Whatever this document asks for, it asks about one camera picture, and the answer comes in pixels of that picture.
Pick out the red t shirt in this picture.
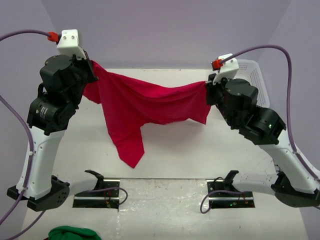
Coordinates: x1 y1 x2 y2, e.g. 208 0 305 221
83 62 211 168

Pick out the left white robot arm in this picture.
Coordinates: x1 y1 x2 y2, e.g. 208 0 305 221
7 53 104 212

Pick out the white plastic basket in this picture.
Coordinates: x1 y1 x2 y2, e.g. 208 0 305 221
235 59 270 108

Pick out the green t shirt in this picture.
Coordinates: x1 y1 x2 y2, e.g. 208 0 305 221
46 221 102 240

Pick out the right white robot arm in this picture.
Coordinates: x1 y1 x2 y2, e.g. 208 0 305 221
205 73 320 208

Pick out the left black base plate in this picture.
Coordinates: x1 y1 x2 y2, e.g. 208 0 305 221
74 169 121 199

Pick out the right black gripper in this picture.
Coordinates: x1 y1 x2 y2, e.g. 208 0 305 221
204 71 236 127

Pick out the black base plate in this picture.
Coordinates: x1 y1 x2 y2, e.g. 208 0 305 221
74 169 121 199
206 170 253 200

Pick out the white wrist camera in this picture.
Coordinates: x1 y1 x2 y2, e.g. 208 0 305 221
56 29 87 59
211 53 239 85

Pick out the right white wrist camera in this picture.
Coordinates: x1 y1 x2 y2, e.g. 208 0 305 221
211 53 239 85

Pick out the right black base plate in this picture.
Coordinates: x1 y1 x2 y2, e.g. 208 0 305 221
206 170 253 200

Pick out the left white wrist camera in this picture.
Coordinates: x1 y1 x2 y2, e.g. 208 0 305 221
56 29 87 59

